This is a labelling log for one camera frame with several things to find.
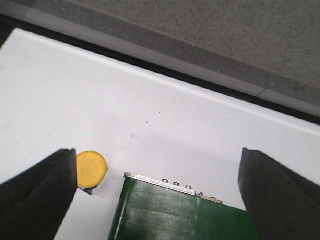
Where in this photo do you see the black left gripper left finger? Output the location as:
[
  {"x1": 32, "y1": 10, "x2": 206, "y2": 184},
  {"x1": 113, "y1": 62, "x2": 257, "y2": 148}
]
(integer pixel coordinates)
[{"x1": 0, "y1": 149, "x2": 78, "y2": 240}]

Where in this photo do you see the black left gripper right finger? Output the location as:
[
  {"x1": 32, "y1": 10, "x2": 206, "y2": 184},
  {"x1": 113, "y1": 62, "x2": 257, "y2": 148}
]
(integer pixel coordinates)
[{"x1": 238, "y1": 148, "x2": 320, "y2": 240}]

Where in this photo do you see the yellow mushroom push button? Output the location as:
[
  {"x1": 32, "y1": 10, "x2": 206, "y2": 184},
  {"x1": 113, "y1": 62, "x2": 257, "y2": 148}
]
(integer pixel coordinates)
[{"x1": 76, "y1": 150, "x2": 108, "y2": 196}]

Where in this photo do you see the green conveyor belt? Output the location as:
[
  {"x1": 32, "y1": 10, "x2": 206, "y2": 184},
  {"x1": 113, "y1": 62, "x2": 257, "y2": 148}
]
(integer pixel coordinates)
[{"x1": 108, "y1": 178, "x2": 261, "y2": 240}]

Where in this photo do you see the left grey stone counter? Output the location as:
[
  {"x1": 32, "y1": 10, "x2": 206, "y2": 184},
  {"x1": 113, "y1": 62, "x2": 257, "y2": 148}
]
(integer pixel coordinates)
[{"x1": 0, "y1": 0, "x2": 320, "y2": 116}]

